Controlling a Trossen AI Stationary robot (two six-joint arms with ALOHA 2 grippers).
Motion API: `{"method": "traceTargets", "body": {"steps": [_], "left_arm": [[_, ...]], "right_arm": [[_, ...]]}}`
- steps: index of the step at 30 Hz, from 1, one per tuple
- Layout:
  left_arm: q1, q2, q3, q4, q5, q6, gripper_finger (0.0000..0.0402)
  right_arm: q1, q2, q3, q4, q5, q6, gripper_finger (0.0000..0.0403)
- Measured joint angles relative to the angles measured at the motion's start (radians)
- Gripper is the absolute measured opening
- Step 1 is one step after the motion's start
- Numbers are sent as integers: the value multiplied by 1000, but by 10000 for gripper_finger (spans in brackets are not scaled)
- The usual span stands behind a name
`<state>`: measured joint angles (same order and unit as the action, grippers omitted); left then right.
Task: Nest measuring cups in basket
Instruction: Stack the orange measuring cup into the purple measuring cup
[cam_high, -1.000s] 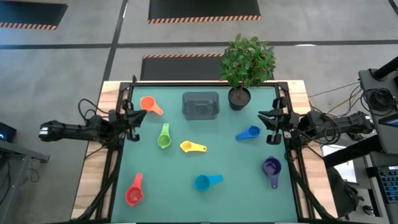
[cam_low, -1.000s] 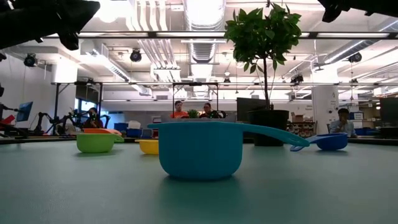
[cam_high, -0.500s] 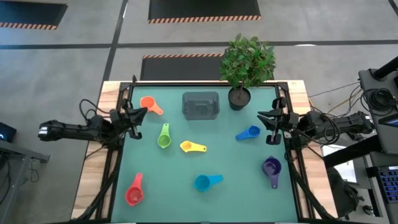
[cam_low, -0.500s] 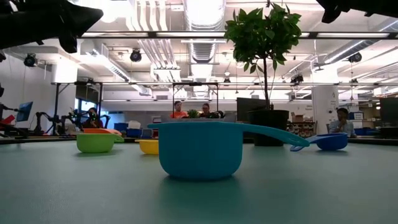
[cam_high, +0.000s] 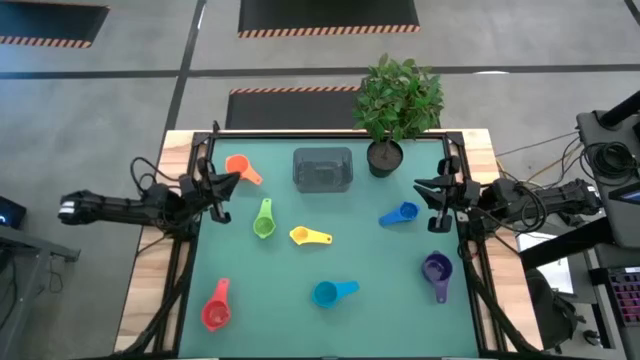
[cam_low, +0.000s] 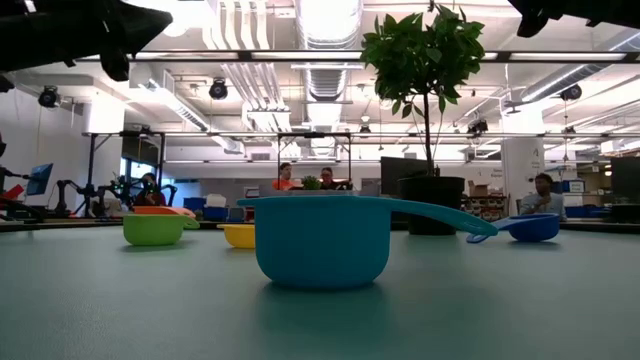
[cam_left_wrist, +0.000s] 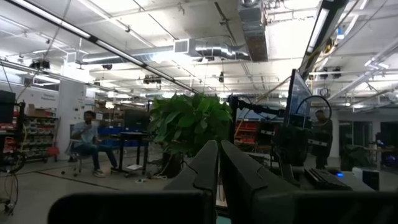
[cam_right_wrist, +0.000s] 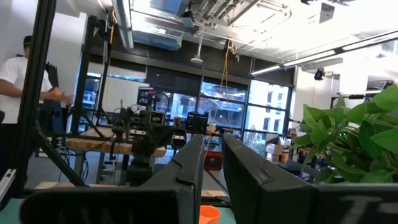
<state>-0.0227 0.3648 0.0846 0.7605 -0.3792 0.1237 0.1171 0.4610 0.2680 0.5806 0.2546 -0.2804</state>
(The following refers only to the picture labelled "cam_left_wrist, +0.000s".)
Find green plant in black pot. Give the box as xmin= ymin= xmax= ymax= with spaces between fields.
xmin=147 ymin=92 xmax=234 ymax=179

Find red bin shelf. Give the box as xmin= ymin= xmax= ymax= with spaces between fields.
xmin=234 ymin=119 xmax=261 ymax=146

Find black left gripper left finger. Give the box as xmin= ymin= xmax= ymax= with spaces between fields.
xmin=46 ymin=139 xmax=219 ymax=224

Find black equipment stand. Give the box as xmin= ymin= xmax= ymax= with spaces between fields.
xmin=0 ymin=90 xmax=27 ymax=215

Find rectangular silver ceiling duct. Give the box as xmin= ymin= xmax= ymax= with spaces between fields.
xmin=238 ymin=0 xmax=270 ymax=63

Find shelf rack with bins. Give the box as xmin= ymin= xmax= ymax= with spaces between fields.
xmin=18 ymin=105 xmax=60 ymax=162

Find coiled black cable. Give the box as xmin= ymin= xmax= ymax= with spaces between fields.
xmin=294 ymin=95 xmax=333 ymax=127

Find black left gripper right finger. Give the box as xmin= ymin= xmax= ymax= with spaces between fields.
xmin=220 ymin=139 xmax=398 ymax=224

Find person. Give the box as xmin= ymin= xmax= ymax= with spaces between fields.
xmin=70 ymin=110 xmax=119 ymax=178
xmin=312 ymin=109 xmax=334 ymax=170

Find office chair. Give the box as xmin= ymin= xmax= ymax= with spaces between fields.
xmin=65 ymin=124 xmax=94 ymax=177

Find blue storage crates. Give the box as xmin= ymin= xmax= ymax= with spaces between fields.
xmin=97 ymin=125 xmax=126 ymax=147

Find black desk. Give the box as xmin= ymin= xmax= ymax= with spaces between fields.
xmin=118 ymin=131 xmax=156 ymax=178

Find workstation computer monitor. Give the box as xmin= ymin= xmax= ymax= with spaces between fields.
xmin=284 ymin=68 xmax=313 ymax=127

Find black keyboard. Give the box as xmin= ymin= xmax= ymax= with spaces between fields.
xmin=303 ymin=167 xmax=354 ymax=191

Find black overhead light bar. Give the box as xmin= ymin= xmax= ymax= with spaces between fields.
xmin=298 ymin=0 xmax=351 ymax=81
xmin=4 ymin=0 xmax=200 ymax=94

